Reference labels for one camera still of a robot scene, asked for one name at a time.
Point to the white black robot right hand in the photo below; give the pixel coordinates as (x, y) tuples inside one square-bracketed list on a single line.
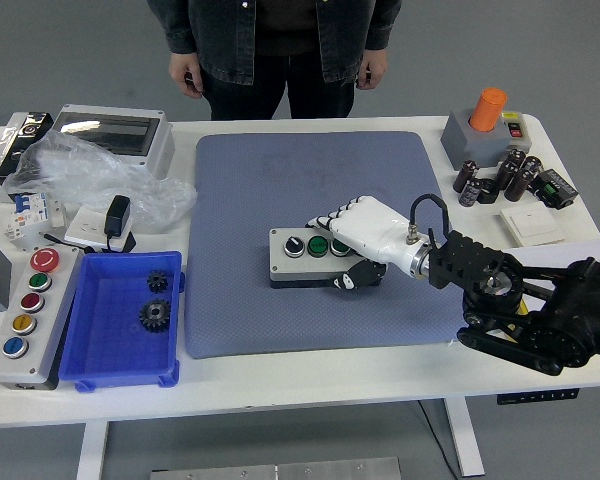
[(375, 230)]

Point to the person's left hand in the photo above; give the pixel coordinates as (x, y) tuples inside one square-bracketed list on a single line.
[(372, 70)]

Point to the person's right hand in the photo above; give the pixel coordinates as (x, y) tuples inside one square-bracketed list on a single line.
[(185, 75)]

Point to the grey four-button control box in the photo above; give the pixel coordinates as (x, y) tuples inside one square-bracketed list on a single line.
[(300, 267)]

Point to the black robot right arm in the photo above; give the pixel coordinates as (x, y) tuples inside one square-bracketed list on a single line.
[(555, 310)]

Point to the grey five-button control box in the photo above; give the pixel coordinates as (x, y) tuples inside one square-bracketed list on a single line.
[(10, 360)]

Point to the grey distribution box clear lid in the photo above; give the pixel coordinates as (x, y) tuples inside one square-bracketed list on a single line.
[(110, 131)]

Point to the person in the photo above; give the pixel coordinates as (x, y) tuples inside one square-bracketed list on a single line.
[(280, 35)]

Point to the black cylindrical capacitor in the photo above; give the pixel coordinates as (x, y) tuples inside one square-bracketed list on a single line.
[(505, 175), (532, 167), (471, 194), (517, 185), (515, 157), (466, 175)]

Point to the orange cylinder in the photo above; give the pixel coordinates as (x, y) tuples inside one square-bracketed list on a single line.
[(487, 110)]

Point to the small black plastic part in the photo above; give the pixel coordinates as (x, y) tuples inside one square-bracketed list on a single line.
[(491, 192)]

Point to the blue-grey cushion mat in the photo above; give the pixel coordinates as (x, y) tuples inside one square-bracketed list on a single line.
[(250, 190)]

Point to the clear plastic bag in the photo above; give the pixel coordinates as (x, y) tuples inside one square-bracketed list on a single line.
[(80, 170)]

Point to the black module green terminals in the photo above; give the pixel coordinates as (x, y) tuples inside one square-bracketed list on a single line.
[(555, 190)]

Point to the white box glossy black panel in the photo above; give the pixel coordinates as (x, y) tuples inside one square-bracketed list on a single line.
[(0, 145)]

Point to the small black gear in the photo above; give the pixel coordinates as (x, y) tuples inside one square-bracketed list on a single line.
[(157, 282)]

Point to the white blue circuit breaker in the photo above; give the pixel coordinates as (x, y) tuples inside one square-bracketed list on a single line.
[(27, 215)]

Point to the white table leg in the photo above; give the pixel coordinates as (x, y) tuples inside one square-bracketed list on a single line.
[(465, 440), (92, 450)]

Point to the black table height controller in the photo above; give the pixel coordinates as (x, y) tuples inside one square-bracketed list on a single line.
[(537, 396)]

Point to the large black gear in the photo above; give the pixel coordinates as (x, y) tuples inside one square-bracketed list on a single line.
[(155, 314)]

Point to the grey metal floor plate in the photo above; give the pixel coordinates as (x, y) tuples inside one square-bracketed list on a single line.
[(280, 470)]

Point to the blue plastic bin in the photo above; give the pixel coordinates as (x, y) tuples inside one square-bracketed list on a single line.
[(110, 345)]

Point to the grey switch base block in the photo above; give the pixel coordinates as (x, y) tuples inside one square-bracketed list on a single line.
[(462, 137)]

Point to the white wall switch plate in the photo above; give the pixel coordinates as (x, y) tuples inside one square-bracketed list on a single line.
[(530, 222)]

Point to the white wall socket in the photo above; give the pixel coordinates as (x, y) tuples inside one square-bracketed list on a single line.
[(85, 225)]

